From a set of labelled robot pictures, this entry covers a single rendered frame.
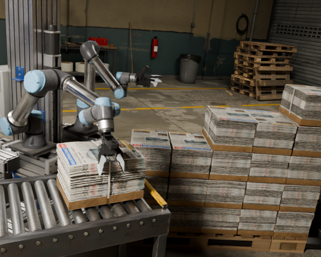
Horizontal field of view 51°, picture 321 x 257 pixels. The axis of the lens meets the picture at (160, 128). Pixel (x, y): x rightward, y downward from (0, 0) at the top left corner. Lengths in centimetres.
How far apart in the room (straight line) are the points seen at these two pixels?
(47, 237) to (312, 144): 190
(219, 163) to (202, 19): 797
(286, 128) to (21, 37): 190
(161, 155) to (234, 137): 53
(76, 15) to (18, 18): 626
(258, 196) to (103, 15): 706
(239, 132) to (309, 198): 79
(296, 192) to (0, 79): 228
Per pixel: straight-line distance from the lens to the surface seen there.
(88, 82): 270
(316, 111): 259
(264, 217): 279
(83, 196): 163
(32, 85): 188
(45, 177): 196
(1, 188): 190
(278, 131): 251
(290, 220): 290
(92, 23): 888
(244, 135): 244
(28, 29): 241
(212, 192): 256
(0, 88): 262
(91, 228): 156
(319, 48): 1016
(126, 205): 173
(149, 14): 939
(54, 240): 154
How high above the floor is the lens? 169
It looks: 18 degrees down
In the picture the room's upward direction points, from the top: 6 degrees clockwise
